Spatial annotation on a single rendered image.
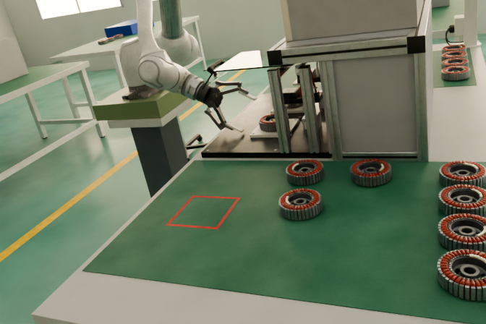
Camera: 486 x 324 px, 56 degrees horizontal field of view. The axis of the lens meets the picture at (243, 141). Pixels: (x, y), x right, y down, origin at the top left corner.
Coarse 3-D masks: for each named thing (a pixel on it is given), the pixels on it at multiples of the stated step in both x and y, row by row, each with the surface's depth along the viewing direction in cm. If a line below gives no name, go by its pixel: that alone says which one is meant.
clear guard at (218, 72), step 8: (240, 56) 160; (248, 56) 158; (256, 56) 155; (264, 56) 153; (224, 64) 153; (232, 64) 151; (240, 64) 148; (248, 64) 146; (256, 64) 144; (264, 64) 142; (288, 64) 137; (216, 72) 152; (224, 72) 165; (208, 80) 150
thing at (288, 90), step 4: (284, 88) 165; (288, 88) 164; (292, 88) 163; (296, 88) 163; (284, 92) 161; (288, 92) 160; (292, 92) 159; (296, 92) 160; (320, 92) 161; (284, 96) 161; (288, 96) 160; (292, 96) 159; (296, 96) 160; (320, 96) 158; (284, 100) 161; (288, 100) 160; (292, 100) 160; (296, 100) 159; (300, 100) 159; (316, 100) 156; (320, 100) 158; (288, 104) 162
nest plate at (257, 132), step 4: (292, 120) 173; (296, 120) 173; (292, 124) 169; (296, 124) 170; (256, 128) 173; (292, 128) 166; (252, 132) 169; (256, 132) 168; (260, 132) 168; (264, 132) 167; (268, 132) 166; (272, 132) 166; (276, 132) 165; (252, 136) 167; (256, 136) 167; (260, 136) 166; (264, 136) 165; (268, 136) 165; (272, 136) 164; (276, 136) 164
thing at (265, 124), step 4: (264, 116) 172; (268, 116) 172; (272, 116) 172; (288, 116) 168; (260, 120) 169; (264, 120) 169; (268, 120) 172; (272, 120) 171; (260, 124) 168; (264, 124) 166; (268, 124) 165; (272, 124) 165; (260, 128) 169; (264, 128) 167; (268, 128) 166; (272, 128) 165
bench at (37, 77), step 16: (64, 64) 427; (80, 64) 415; (16, 80) 394; (32, 80) 379; (48, 80) 381; (0, 96) 341; (16, 96) 352; (32, 96) 464; (32, 112) 468; (80, 128) 420; (96, 128) 444; (32, 160) 370; (0, 176) 343
